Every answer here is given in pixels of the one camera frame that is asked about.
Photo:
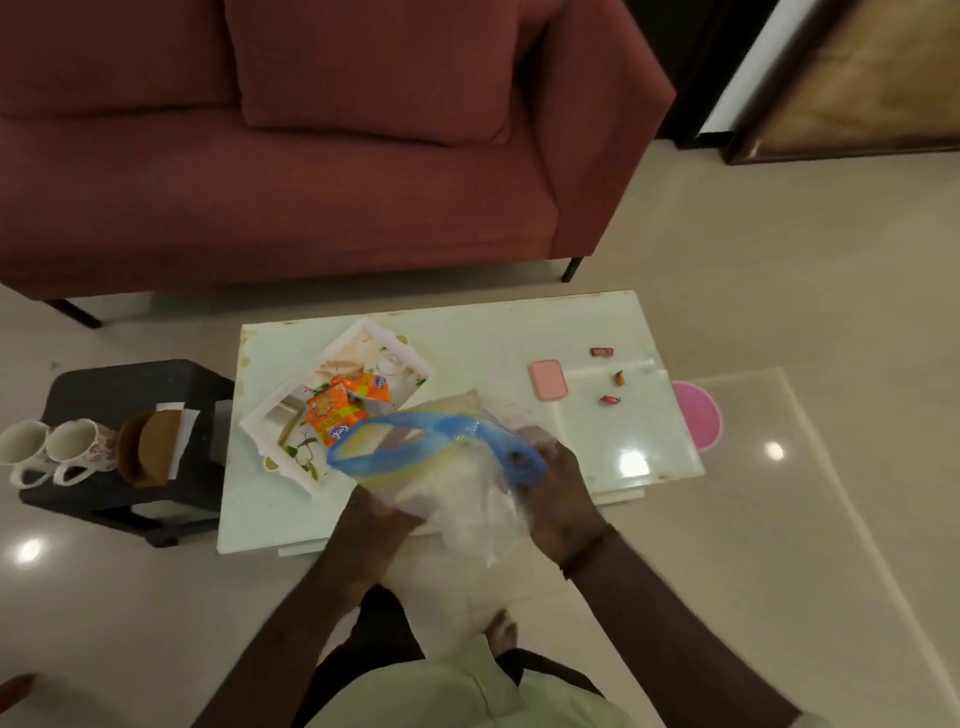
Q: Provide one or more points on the black textured stool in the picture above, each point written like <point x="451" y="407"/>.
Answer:
<point x="112" y="382"/>

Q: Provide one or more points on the black trousers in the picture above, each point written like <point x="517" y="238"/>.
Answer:
<point x="382" y="622"/>

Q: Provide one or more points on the pink rectangular case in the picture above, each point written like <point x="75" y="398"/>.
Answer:
<point x="547" y="380"/>

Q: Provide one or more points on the red fabric sofa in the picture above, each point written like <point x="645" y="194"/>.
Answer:
<point x="300" y="202"/>

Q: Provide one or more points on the white paper napkins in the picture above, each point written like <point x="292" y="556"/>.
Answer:
<point x="189" y="435"/>

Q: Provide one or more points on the person's left hand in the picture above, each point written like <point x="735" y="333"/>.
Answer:
<point x="375" y="529"/>

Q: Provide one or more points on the pink round mat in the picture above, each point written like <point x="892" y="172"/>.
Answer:
<point x="701" y="416"/>

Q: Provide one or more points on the white floral tray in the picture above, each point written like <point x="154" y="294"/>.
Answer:
<point x="352" y="352"/>

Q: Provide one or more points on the person's right foot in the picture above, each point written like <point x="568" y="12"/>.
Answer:
<point x="501" y="634"/>

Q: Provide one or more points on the small red sofa cushion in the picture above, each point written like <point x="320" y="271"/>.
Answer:
<point x="112" y="52"/>

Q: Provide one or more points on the person's right hand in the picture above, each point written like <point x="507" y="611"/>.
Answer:
<point x="566" y="506"/>

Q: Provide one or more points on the brown wooden napkin holder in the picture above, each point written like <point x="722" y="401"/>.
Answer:
<point x="154" y="446"/>

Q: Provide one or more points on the person's right forearm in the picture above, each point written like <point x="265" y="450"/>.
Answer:
<point x="675" y="645"/>

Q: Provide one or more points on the clear zip bag blue seal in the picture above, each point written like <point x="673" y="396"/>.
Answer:
<point x="457" y="480"/>

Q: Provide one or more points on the white floral mug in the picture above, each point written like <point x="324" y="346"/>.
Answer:
<point x="75" y="442"/>
<point x="22" y="442"/>

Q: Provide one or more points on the person's left forearm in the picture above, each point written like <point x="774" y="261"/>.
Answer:
<point x="292" y="645"/>

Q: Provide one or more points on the large red sofa cushion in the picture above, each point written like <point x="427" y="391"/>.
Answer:
<point x="375" y="67"/>

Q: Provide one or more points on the red thread wristband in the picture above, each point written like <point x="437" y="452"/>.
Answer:
<point x="589" y="551"/>

